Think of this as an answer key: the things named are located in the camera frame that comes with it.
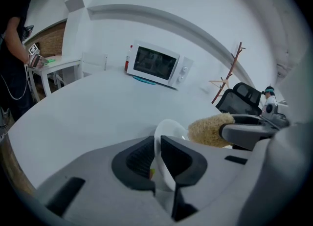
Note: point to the teal silicone tool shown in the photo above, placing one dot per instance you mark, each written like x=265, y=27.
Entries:
x=144, y=80

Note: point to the tan fluffy sponge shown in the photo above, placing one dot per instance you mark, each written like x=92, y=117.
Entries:
x=207, y=129

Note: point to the green cloth piece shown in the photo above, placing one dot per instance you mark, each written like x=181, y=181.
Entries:
x=51, y=60

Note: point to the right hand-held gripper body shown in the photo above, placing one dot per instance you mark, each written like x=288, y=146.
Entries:
x=271, y=112

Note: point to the red-capped bottle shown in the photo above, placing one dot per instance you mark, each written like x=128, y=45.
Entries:
x=128, y=58

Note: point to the small white table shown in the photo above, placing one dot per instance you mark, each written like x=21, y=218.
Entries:
x=63, y=63

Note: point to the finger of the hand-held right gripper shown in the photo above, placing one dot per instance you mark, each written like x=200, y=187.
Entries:
x=247, y=118
x=244, y=133

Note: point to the black mesh office chair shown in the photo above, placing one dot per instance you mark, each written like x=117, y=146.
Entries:
x=234, y=102

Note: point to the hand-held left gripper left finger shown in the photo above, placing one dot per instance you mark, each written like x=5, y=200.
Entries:
x=97, y=171

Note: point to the white microwave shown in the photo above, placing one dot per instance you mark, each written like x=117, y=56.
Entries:
x=184, y=69

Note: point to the white round plate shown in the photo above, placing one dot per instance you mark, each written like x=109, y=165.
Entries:
x=168, y=129

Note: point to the small white chair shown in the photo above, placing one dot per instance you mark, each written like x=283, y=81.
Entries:
x=94, y=61

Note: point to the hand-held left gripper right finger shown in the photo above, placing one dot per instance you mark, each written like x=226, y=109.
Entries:
x=220, y=171

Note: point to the large white table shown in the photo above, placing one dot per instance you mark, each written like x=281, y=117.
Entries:
x=97, y=107

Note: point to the wooden coat rack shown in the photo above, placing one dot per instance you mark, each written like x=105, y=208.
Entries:
x=232, y=68

